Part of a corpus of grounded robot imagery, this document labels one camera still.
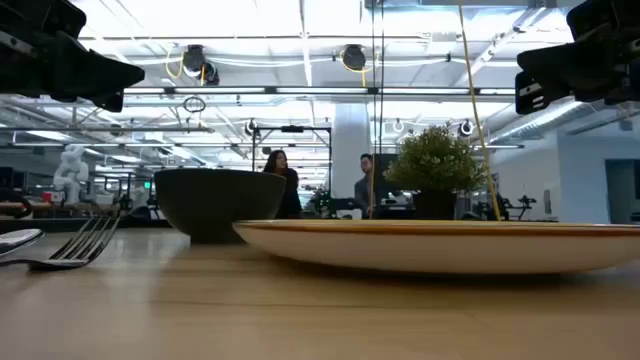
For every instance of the silver fork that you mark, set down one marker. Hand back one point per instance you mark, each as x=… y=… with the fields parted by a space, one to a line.
x=75 y=252

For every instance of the ceiling light rail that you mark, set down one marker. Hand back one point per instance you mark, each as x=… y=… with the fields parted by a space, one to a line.
x=320 y=90

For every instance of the potted green plant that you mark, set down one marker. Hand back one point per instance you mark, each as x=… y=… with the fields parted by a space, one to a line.
x=435 y=165

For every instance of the wooden background table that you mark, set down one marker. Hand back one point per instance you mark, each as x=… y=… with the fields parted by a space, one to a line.
x=75 y=206

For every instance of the black machine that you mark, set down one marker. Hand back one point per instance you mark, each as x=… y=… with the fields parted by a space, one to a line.
x=505 y=205

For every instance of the person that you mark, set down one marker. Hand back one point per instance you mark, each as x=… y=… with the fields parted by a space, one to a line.
x=290 y=195
x=362 y=195

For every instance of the small ceiling reel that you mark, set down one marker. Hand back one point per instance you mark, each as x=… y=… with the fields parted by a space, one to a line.
x=251 y=127
x=466 y=127

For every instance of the yellow plate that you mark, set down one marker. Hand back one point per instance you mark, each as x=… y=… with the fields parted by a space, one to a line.
x=425 y=250

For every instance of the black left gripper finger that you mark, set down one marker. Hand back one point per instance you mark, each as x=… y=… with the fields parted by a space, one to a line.
x=75 y=70
x=111 y=102

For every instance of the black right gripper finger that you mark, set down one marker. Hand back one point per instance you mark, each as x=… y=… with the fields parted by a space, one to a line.
x=585 y=70
x=532 y=95

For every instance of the dark grey bowl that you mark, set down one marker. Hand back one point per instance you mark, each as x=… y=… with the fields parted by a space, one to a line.
x=215 y=205

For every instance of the black table edge rail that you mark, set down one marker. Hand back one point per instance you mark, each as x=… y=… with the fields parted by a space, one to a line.
x=140 y=223

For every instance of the white robot figure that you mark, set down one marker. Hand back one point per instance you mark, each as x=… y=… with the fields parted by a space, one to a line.
x=70 y=172

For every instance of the grey ceiling pipe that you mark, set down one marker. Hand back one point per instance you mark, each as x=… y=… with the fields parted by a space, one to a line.
x=100 y=129

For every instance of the small red box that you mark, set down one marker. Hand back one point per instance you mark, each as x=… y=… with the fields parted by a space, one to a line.
x=47 y=196

